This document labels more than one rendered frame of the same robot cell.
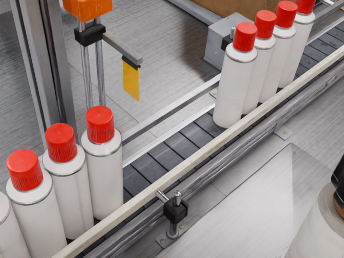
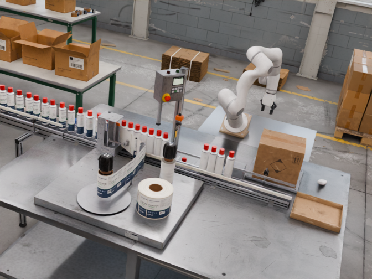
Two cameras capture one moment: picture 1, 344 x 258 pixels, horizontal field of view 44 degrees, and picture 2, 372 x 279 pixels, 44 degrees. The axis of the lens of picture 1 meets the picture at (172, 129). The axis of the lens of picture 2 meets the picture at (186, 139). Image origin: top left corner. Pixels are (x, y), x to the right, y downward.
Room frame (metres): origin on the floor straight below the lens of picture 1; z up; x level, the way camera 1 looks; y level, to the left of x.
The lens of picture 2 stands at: (-0.67, -2.43, 2.48)
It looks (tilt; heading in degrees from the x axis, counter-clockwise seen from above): 28 degrees down; 65
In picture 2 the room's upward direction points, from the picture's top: 8 degrees clockwise
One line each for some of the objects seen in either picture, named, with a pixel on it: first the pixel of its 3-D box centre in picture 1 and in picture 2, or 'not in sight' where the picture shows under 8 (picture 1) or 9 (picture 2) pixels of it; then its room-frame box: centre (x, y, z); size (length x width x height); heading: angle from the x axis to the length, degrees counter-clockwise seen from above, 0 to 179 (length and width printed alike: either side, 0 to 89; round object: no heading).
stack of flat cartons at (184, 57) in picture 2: not in sight; (185, 63); (2.10, 3.96, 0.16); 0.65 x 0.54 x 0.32; 143
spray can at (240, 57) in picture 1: (235, 78); (204, 158); (0.57, -0.10, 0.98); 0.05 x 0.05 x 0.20
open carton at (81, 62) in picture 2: not in sight; (78, 56); (0.10, 1.97, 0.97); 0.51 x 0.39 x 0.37; 54
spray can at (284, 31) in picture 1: (273, 55); (219, 163); (0.65, -0.17, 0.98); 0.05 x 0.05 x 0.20
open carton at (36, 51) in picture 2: not in sight; (45, 46); (-0.18, 2.27, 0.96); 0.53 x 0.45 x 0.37; 50
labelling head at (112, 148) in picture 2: not in sight; (110, 133); (0.02, 0.26, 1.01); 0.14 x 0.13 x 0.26; 138
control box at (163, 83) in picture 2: not in sight; (169, 86); (0.38, 0.18, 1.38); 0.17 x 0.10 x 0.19; 13
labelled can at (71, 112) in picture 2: not in sight; (71, 118); (-0.19, 0.58, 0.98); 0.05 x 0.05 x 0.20
